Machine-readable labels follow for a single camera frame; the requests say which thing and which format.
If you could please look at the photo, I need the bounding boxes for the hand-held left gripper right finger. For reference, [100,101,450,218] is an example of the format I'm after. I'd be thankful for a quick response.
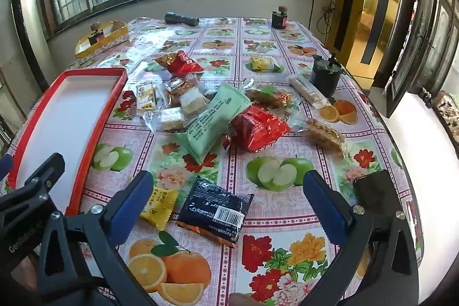
[297,170,422,306]

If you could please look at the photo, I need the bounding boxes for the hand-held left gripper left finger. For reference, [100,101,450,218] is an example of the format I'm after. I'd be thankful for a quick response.
[36,170,158,306]

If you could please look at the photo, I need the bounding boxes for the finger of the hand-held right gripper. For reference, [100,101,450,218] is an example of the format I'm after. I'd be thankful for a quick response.
[0,153,66,221]

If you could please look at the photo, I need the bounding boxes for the small yellow candy packet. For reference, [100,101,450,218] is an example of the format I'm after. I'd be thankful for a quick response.
[139,186,179,231]

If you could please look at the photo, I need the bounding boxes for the clear granola bar packet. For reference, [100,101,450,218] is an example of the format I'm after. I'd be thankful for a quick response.
[304,117,349,157]

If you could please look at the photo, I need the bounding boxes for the red cardboard tray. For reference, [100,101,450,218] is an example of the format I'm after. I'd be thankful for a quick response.
[7,68,129,215]

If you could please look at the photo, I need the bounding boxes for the dark blue snack packet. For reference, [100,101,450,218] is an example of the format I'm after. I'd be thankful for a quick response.
[175,176,255,249]

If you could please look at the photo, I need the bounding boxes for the clear pale cake packet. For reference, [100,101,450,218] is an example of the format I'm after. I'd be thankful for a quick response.
[143,108,188,133]

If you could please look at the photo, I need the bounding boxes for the large red snack packet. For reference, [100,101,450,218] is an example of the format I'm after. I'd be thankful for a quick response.
[229,104,291,153]

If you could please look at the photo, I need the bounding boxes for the white and yellow snack packet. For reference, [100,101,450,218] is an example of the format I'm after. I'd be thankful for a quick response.
[136,81,159,114]

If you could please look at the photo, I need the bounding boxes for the white roll cracker packet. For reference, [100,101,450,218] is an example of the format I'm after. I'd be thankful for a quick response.
[288,74,331,110]

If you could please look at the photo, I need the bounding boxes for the clear white cake packet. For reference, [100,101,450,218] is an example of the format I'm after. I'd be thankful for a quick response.
[179,91,211,117]

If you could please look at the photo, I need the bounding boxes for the green snack packet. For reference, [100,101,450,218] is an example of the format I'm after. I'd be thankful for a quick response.
[175,83,252,165]

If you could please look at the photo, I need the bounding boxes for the clear brown cookie packet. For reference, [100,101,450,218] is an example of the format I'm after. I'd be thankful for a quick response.
[247,83,299,110]

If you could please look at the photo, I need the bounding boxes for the clear brown pastry packet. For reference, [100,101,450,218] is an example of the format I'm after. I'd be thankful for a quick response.
[164,76,200,106]

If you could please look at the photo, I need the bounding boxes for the small red snack packet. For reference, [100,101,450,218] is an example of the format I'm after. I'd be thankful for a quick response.
[154,51,205,76]

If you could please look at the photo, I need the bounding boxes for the fruit print tablecloth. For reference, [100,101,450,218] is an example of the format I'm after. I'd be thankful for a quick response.
[0,16,426,306]

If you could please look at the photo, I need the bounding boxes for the black cylindrical container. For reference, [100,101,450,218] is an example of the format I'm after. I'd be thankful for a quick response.
[310,53,346,99]

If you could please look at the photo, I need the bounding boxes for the patterned cushion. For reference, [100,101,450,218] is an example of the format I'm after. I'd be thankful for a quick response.
[432,90,459,146]

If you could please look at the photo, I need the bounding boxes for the yellow patterned box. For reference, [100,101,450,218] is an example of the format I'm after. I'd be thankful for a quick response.
[75,20,130,63]

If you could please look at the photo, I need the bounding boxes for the small dark bottle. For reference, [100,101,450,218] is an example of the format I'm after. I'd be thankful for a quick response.
[89,23,108,45]

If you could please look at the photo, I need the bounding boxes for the white panel with dark strip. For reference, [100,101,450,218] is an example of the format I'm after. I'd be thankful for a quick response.
[8,0,49,92]

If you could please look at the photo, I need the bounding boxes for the black flashlight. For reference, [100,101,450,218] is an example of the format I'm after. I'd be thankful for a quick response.
[164,12,200,27]

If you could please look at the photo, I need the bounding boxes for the dark jar with cork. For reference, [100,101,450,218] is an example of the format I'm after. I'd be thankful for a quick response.
[271,6,289,29]

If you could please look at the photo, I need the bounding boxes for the dark wooden glass cabinet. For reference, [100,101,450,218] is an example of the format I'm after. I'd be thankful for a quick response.
[372,0,459,117]

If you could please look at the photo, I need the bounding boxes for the golden door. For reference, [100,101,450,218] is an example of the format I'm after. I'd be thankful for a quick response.
[336,0,407,78]

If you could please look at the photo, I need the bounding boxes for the hanging wall cable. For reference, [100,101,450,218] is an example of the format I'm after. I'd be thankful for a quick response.
[317,1,337,35]

